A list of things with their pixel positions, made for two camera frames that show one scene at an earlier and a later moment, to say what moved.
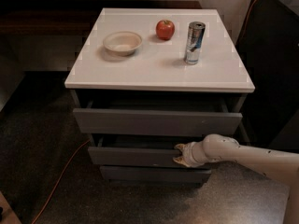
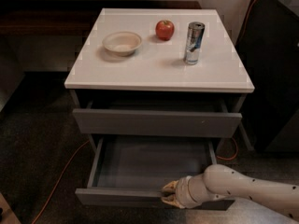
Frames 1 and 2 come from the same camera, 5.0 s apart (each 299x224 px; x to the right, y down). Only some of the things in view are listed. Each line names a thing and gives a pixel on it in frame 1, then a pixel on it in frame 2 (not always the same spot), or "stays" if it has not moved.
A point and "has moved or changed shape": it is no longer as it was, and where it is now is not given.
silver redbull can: (194, 41) stays
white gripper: (188, 155) -> (183, 191)
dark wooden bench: (68, 18) stays
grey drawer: (136, 150) has moved or changed shape
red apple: (164, 29) stays
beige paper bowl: (121, 43) stays
